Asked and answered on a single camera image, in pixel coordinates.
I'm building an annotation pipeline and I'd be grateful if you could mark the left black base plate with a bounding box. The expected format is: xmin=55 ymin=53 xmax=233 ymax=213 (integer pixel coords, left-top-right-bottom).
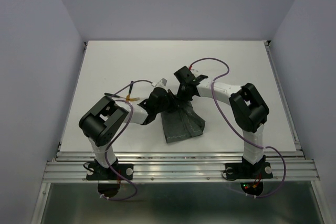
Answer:
xmin=83 ymin=162 xmax=134 ymax=181

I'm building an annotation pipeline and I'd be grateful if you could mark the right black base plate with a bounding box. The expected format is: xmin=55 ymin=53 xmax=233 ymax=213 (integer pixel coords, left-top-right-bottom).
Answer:
xmin=222 ymin=162 xmax=273 ymax=181

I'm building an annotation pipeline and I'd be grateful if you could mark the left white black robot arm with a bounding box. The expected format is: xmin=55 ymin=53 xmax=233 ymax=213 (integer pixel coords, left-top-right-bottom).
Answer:
xmin=79 ymin=88 xmax=178 ymax=180

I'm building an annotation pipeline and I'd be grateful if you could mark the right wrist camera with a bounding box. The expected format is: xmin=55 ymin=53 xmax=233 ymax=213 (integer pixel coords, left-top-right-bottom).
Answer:
xmin=174 ymin=66 xmax=195 ymax=84

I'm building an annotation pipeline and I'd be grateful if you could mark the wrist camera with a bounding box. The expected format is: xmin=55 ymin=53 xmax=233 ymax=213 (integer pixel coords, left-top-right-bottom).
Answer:
xmin=152 ymin=78 xmax=167 ymax=89
xmin=174 ymin=66 xmax=195 ymax=84

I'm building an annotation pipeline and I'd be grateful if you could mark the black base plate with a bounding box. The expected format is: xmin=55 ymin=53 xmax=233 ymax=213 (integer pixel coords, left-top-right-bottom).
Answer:
xmin=222 ymin=162 xmax=273 ymax=181
xmin=83 ymin=162 xmax=134 ymax=181

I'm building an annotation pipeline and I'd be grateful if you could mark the aluminium frame rail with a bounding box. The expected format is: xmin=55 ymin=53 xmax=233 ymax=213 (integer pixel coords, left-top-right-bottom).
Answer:
xmin=43 ymin=151 xmax=320 ymax=184

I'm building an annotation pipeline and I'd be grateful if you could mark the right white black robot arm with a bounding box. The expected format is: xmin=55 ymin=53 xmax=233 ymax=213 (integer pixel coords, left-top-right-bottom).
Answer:
xmin=174 ymin=72 xmax=269 ymax=180

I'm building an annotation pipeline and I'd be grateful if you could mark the grey cloth napkin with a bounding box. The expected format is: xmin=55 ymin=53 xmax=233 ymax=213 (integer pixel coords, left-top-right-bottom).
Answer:
xmin=161 ymin=101 xmax=205 ymax=144

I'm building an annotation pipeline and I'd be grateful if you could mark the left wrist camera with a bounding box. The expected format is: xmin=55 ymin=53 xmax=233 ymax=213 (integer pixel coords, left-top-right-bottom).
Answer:
xmin=152 ymin=78 xmax=167 ymax=89

